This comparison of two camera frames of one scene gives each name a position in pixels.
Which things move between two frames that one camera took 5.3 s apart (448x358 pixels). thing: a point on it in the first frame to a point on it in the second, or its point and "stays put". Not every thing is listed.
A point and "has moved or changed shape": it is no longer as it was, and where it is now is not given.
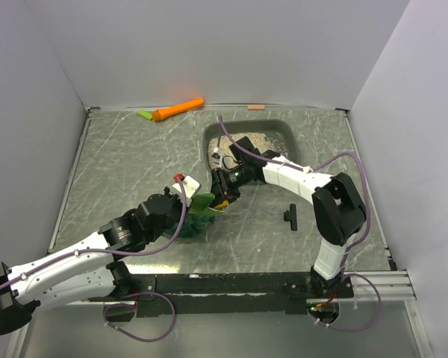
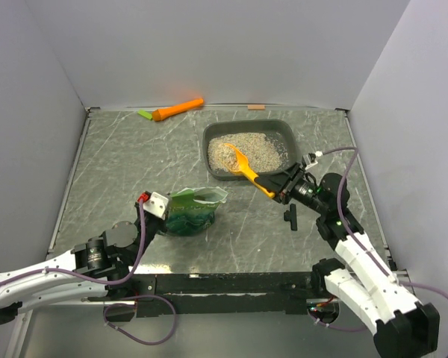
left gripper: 174,197 to 163,225
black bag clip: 291,216 stays put
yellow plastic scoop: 225,203 has moved or changed shape
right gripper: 220,188 to 283,183
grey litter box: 278,127 stays put
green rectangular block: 145,113 stays put
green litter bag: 198,216 stays put
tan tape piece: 256,107 stays put
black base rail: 223,294 stays put
